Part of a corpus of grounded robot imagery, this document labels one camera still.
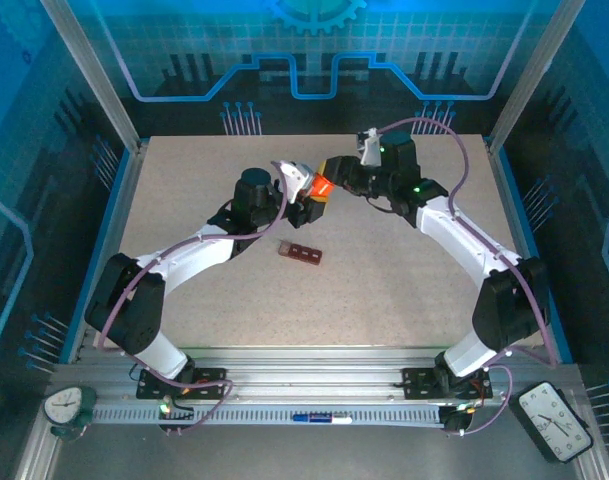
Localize dark red weekly pill organizer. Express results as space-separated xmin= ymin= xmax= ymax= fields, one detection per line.
xmin=277 ymin=240 xmax=325 ymax=266

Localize blue and white marker pen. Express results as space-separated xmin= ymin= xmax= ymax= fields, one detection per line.
xmin=291 ymin=412 xmax=353 ymax=426

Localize green round analog clock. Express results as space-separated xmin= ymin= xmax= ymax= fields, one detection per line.
xmin=43 ymin=384 xmax=98 ymax=441

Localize black rectangular analog clock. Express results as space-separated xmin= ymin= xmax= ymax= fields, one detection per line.
xmin=508 ymin=380 xmax=595 ymax=464

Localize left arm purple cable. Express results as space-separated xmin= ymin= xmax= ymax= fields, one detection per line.
xmin=96 ymin=159 xmax=290 ymax=386

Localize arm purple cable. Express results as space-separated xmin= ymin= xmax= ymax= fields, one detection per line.
xmin=376 ymin=117 xmax=560 ymax=369
xmin=96 ymin=159 xmax=290 ymax=386

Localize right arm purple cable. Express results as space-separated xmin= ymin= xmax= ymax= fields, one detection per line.
xmin=376 ymin=117 xmax=560 ymax=369

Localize aluminium side rail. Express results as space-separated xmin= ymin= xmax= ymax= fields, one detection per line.
xmin=486 ymin=139 xmax=575 ymax=364
xmin=58 ymin=142 xmax=150 ymax=364

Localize aluminium frame post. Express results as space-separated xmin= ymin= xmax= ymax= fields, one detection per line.
xmin=38 ymin=0 xmax=148 ymax=154
xmin=486 ymin=0 xmax=583 ymax=151

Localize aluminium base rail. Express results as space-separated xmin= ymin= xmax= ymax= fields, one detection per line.
xmin=53 ymin=347 xmax=580 ymax=406

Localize slotted grey cable duct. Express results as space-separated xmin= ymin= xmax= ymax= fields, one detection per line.
xmin=91 ymin=403 xmax=448 ymax=427

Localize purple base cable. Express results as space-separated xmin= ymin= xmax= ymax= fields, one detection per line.
xmin=448 ymin=360 xmax=510 ymax=437
xmin=161 ymin=379 xmax=235 ymax=437

